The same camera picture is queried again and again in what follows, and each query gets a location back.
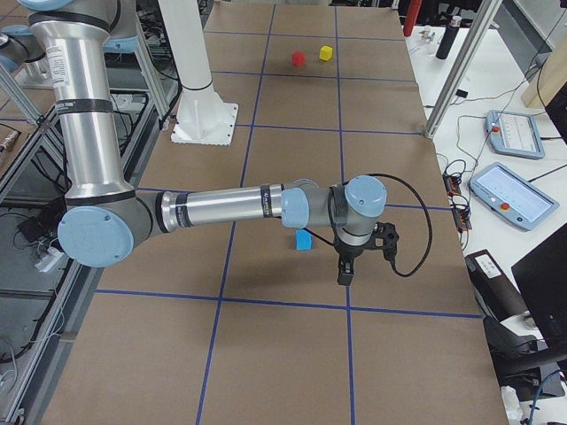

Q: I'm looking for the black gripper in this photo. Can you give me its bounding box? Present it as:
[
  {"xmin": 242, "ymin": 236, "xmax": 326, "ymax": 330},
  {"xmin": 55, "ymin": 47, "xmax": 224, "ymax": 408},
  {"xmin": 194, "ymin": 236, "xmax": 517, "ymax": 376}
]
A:
[{"xmin": 334, "ymin": 233, "xmax": 371, "ymax": 285}]

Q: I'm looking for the blue block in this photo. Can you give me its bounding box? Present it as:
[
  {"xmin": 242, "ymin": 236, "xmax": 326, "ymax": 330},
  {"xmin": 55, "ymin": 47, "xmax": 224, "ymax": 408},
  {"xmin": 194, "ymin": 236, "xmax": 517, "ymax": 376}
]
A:
[{"xmin": 295, "ymin": 229, "xmax": 313, "ymax": 251}]

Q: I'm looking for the red block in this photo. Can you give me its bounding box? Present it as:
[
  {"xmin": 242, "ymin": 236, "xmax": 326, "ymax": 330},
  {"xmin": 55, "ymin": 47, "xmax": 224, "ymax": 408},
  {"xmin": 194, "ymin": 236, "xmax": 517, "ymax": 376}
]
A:
[{"xmin": 291, "ymin": 50, "xmax": 306, "ymax": 67}]

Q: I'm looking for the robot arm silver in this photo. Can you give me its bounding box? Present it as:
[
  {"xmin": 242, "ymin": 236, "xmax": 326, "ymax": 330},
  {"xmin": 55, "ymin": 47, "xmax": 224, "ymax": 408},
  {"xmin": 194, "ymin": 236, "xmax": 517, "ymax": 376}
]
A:
[{"xmin": 26, "ymin": 1, "xmax": 398, "ymax": 285}]

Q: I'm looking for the orange circuit board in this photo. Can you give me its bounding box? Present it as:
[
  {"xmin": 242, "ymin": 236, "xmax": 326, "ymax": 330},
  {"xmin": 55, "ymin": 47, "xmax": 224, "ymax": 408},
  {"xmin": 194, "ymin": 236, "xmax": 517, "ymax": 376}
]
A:
[{"xmin": 442, "ymin": 174, "xmax": 462, "ymax": 197}]

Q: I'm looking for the near teach pendant tablet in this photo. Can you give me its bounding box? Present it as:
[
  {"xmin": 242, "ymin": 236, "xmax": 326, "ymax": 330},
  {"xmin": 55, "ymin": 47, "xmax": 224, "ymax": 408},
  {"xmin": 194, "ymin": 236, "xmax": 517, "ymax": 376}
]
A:
[{"xmin": 469, "ymin": 162, "xmax": 560, "ymax": 231}]

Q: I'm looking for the teach pendant tablet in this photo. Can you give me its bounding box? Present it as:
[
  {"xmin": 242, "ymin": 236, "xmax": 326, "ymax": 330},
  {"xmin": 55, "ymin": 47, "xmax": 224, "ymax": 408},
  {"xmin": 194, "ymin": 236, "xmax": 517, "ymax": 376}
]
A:
[
  {"xmin": 485, "ymin": 110, "xmax": 545, "ymax": 159},
  {"xmin": 469, "ymin": 162, "xmax": 560, "ymax": 231}
]

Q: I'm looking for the black monitor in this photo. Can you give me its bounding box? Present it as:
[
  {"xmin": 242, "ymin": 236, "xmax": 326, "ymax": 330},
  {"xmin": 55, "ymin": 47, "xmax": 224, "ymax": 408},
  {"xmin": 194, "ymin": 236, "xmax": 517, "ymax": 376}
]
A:
[{"xmin": 512, "ymin": 224, "xmax": 566, "ymax": 344}]

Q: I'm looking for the far teach pendant tablet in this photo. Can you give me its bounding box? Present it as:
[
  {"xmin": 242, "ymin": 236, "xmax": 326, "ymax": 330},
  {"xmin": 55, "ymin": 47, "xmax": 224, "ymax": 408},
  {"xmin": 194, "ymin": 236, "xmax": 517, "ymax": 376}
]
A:
[{"xmin": 485, "ymin": 110, "xmax": 545, "ymax": 159}]

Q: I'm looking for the yellow block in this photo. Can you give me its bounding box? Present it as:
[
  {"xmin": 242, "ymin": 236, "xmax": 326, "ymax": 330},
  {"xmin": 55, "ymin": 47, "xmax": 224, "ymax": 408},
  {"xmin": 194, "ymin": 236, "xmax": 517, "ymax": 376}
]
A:
[{"xmin": 319, "ymin": 45, "xmax": 333, "ymax": 62}]

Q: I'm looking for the black cylinder bottle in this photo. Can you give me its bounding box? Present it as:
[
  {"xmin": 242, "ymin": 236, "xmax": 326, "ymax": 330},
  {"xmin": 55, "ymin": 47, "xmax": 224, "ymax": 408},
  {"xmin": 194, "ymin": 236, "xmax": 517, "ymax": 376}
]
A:
[{"xmin": 436, "ymin": 15, "xmax": 462, "ymax": 60}]

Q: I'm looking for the red cylinder bottle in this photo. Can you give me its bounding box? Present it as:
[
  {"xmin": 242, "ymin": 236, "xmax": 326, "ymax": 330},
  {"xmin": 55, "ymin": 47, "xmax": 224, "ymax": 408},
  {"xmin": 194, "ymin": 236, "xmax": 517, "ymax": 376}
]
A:
[{"xmin": 403, "ymin": 0, "xmax": 422, "ymax": 37}]

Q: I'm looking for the white power strip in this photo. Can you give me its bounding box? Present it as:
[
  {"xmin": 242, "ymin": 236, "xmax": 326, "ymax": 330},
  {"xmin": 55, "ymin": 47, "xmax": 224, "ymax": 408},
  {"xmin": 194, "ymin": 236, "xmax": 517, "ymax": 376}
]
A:
[{"xmin": 35, "ymin": 247, "xmax": 64, "ymax": 273}]

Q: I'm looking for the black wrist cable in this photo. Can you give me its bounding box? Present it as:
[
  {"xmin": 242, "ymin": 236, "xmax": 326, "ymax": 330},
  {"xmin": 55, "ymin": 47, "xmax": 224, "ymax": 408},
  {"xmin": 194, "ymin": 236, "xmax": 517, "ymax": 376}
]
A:
[{"xmin": 371, "ymin": 173, "xmax": 434, "ymax": 279}]

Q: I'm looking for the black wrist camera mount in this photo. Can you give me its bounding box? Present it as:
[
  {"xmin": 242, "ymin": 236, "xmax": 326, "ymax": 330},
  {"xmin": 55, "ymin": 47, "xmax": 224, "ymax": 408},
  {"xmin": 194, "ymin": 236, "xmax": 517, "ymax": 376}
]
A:
[{"xmin": 373, "ymin": 222, "xmax": 399, "ymax": 263}]

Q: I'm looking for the white pedestal column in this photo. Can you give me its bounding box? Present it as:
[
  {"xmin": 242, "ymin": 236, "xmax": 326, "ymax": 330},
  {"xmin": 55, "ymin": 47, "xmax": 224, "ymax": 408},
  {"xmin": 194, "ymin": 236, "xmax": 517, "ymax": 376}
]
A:
[{"xmin": 159, "ymin": 0, "xmax": 238, "ymax": 146}]

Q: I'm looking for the aluminium frame post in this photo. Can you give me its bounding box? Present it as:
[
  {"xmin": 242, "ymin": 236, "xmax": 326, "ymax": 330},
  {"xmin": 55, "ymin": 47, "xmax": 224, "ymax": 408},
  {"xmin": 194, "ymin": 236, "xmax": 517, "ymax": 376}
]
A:
[{"xmin": 423, "ymin": 0, "xmax": 502, "ymax": 139}]

